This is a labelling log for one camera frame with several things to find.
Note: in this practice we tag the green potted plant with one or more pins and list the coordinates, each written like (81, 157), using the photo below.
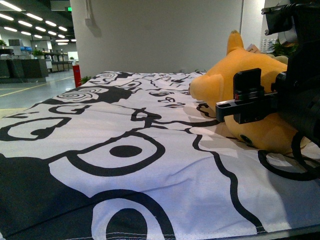
(85, 79)

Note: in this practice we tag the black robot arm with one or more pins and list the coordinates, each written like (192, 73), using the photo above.
(299, 23)

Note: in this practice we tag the red fire extinguisher box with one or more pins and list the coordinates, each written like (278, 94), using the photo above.
(77, 75)

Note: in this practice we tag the yellow plush toy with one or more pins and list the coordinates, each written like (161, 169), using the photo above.
(272, 133)

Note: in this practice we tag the black and white bedsheet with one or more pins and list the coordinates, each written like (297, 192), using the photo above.
(132, 156)

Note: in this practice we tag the orange toy hang tag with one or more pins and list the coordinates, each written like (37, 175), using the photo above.
(253, 49)

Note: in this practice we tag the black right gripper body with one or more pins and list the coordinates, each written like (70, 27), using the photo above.
(251, 104)

